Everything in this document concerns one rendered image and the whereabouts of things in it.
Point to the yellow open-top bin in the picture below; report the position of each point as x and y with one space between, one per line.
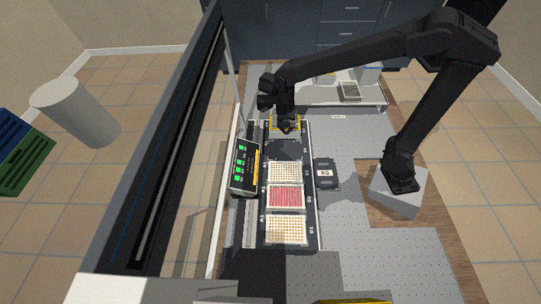
353 301

